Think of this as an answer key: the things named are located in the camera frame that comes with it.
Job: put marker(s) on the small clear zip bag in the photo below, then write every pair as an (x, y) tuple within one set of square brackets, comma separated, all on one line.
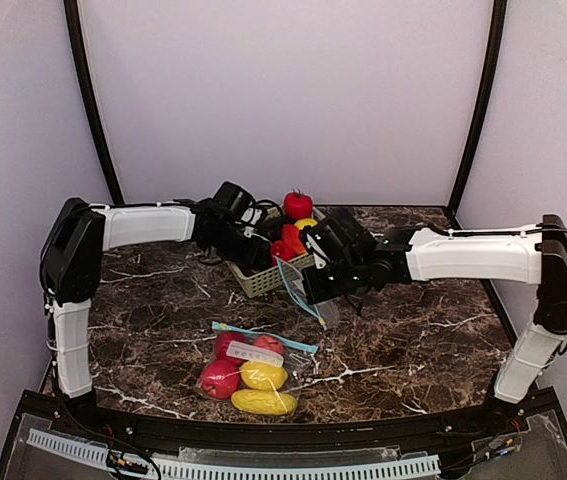
[(326, 312)]

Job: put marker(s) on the small yellow fruit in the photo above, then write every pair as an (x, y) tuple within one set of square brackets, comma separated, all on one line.
[(305, 222)]

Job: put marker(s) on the red bell pepper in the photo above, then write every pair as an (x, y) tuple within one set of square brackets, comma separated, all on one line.
[(279, 250)]

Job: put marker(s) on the green perforated plastic basket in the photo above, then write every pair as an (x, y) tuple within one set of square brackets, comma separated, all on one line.
[(266, 280)]

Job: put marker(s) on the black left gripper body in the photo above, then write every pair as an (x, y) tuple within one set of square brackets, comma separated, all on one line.
[(261, 253)]

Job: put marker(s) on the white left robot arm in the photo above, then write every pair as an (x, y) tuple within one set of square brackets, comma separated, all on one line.
[(85, 238)]

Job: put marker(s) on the yellow lemon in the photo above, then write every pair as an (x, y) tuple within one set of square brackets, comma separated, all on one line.
[(262, 376)]

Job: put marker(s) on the yellow wrinkled banana-like fruit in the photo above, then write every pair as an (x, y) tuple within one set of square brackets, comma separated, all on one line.
[(260, 402)]

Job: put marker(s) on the large clear zip bag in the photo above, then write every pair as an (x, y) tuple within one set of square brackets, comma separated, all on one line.
[(298, 358)]

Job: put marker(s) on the orange pepper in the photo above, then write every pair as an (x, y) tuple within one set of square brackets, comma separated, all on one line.
[(290, 235)]

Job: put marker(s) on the white slotted cable duct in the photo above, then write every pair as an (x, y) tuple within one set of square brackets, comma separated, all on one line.
[(193, 463)]

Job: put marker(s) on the red apple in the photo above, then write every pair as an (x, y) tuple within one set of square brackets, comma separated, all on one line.
[(220, 379)]

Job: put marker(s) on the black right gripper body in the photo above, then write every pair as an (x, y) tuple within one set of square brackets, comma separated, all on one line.
[(314, 286)]

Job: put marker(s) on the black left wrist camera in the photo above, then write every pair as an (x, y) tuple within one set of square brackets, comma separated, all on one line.
[(257, 213)]

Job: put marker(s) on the pink-red wrinkled fruit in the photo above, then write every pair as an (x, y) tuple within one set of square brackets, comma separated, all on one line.
[(222, 343)]

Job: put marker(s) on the dark eggplant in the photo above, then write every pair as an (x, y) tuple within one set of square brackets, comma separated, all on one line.
[(271, 228)]

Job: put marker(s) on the black table front rail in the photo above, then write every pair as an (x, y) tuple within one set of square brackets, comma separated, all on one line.
[(451, 432)]

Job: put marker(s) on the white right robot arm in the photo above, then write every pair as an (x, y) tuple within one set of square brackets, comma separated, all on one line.
[(348, 258)]

